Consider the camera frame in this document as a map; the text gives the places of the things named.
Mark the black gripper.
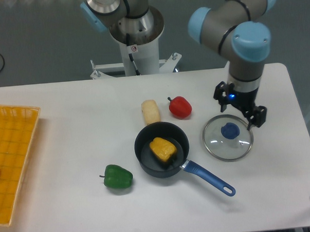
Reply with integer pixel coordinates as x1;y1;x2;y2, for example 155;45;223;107
213;78;267;130

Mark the glass pot lid blue knob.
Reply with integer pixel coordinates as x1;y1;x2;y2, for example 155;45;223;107
202;114;254;162

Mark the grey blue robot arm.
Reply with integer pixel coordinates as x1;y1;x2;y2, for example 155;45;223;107
80;0;276;127

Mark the red bell pepper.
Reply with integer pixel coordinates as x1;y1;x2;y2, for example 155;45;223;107
167;96;192;119

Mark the yellow bell pepper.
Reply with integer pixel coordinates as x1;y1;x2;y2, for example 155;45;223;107
149;137;177;164

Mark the green bell pepper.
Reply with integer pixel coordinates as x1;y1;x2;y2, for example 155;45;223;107
99;164;133;189

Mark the yellow woven basket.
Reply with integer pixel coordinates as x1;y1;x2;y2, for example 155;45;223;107
0;105;41;227

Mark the dark saucepan blue handle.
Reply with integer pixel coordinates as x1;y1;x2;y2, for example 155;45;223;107
134;122;236;197

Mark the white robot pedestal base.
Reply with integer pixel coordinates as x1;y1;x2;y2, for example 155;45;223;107
90;6;182;79

